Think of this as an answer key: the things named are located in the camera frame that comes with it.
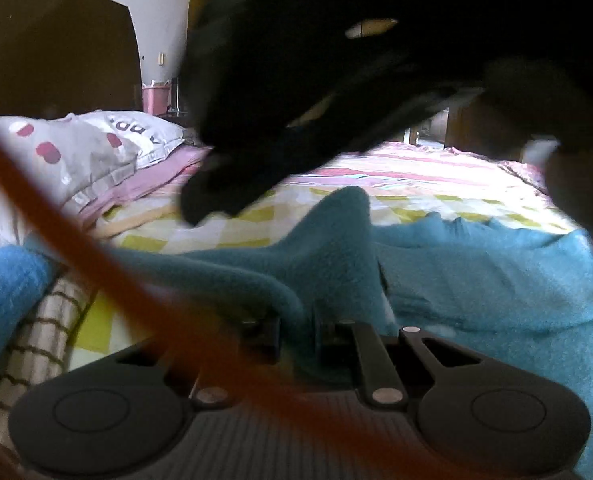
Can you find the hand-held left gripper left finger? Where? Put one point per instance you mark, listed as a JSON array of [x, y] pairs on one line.
[[265, 336]]

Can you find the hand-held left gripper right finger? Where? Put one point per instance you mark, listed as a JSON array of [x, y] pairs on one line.
[[325, 332]]

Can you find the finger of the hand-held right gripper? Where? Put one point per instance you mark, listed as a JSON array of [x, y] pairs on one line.
[[216, 185]]

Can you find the teal fleece garment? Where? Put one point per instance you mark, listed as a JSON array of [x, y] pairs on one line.
[[326, 265]]

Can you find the person's right forearm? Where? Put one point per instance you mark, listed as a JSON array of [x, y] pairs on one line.
[[586, 210]]

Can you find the pink folded cloth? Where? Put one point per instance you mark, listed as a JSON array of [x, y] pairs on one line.
[[141, 185]]

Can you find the white printed pillow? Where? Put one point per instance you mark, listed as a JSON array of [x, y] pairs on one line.
[[146, 132]]

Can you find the pink plastic bin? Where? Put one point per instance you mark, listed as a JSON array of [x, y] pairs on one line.
[[155, 99]]

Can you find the yellow checked bed sheet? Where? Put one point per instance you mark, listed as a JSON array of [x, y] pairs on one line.
[[406, 180]]

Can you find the dark wooden door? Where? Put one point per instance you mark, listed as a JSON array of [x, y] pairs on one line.
[[481, 127]]

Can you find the grey pillow with pink dots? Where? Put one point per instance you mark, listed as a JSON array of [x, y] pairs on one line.
[[71, 155]]

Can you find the dark wooden headboard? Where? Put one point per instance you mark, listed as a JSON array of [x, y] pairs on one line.
[[51, 55]]

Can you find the beige checked cloth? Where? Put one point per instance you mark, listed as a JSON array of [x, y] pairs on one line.
[[31, 360]]

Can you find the blue knit cloth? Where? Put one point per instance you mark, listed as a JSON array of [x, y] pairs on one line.
[[1, 300]]

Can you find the wall light switch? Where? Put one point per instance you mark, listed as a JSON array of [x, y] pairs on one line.
[[162, 58]]

